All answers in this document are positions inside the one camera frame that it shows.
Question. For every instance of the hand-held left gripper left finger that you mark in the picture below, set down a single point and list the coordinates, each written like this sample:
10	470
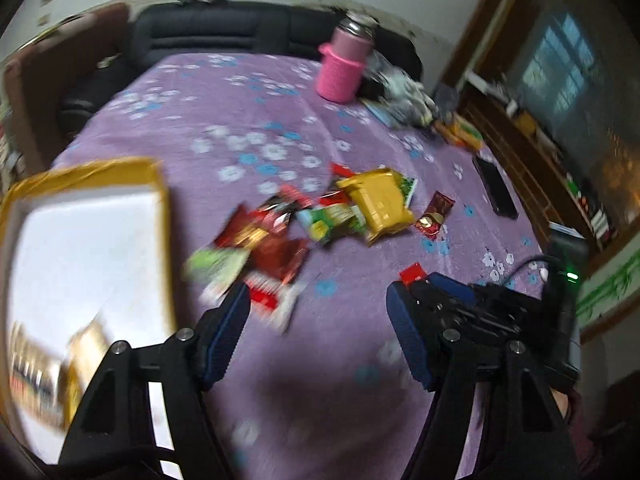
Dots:
227	332

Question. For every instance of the black smartphone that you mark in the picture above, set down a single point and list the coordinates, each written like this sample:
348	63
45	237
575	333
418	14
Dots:
495	186

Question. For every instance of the brown armchair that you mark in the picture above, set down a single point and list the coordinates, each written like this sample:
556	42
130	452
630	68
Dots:
55	70

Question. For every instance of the red and white snack packet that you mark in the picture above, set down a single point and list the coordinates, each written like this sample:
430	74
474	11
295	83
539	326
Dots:
272	300

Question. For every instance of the green and white snack packet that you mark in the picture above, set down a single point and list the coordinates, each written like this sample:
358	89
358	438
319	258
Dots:
215	266

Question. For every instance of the printed booklet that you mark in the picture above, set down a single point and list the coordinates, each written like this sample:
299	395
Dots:
382	112

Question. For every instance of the wooden cabinet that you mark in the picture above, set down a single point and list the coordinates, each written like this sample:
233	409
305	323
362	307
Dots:
565	85

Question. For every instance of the yellow cardboard box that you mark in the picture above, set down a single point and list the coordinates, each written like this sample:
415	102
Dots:
85	255

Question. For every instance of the black leather sofa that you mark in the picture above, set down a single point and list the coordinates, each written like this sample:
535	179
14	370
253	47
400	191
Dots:
225	30

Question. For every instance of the red gold candy packet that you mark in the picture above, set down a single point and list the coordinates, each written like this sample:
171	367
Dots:
435	214

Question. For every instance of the person's right forearm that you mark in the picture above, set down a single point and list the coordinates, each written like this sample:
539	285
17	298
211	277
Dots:
575	420

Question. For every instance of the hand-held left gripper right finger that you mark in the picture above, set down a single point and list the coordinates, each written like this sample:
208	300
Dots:
410	342

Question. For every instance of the small red packet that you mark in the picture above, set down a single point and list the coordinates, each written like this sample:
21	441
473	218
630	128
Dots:
412	274

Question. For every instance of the green and red snack packet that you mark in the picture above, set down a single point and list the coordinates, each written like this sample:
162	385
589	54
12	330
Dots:
407	191

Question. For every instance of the yellow snack packet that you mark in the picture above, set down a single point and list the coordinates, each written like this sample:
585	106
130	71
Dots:
382	202

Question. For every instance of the brown striped snack packet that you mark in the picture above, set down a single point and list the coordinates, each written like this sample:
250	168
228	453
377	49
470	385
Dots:
30	380

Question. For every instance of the purple floral tablecloth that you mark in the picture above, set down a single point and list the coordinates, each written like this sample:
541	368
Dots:
310	125

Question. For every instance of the orange snack packets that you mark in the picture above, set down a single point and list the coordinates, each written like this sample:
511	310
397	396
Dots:
460	134

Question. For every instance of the pink flask bottle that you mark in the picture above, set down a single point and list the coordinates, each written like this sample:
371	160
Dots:
345	67

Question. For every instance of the beige snack packet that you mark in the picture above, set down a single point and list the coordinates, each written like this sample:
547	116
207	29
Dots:
87	350

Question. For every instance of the grey phone stand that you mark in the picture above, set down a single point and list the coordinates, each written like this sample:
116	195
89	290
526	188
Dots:
446	97

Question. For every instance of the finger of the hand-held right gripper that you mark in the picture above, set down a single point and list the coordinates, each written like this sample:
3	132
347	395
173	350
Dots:
440	312
452	284

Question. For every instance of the white plastic bag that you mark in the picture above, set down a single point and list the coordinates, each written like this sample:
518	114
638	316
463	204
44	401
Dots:
402	87

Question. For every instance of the dark red snack packet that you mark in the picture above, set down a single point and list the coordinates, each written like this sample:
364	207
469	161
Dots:
280	257

